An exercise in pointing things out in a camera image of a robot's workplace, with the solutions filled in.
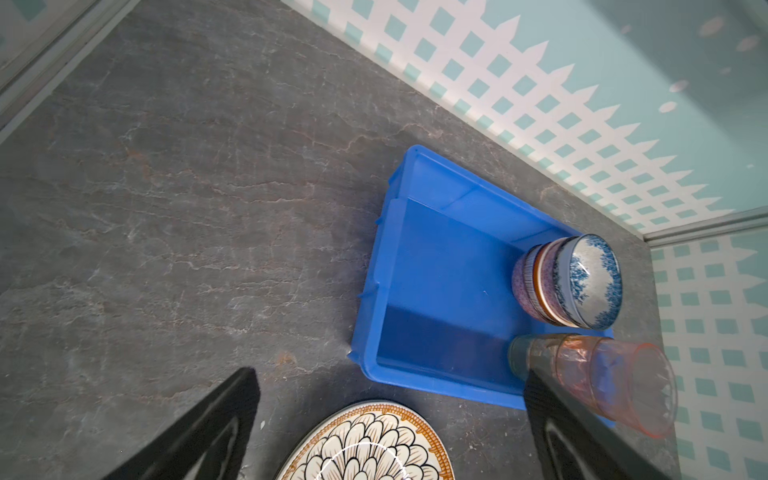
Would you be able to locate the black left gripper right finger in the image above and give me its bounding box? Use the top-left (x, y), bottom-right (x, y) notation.
top-left (523, 370), bottom-right (666, 480)

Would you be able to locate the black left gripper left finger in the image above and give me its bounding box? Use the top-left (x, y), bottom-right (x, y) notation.
top-left (106, 367), bottom-right (261, 479)

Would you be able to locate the red transparent plastic cup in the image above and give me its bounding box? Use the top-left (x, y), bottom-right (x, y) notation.
top-left (554, 335), bottom-right (678, 438)

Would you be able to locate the green transparent plastic cup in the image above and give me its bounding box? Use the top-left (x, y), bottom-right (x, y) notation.
top-left (508, 334), bottom-right (568, 382)

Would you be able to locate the blue floral ceramic bowl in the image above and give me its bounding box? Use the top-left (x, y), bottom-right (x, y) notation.
top-left (554, 234), bottom-right (623, 331)

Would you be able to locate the brown floral pattern plate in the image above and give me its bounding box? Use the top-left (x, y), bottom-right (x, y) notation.
top-left (276, 400), bottom-right (455, 480)

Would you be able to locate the blue plastic bin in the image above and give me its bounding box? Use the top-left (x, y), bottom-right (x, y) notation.
top-left (350, 145), bottom-right (610, 409)

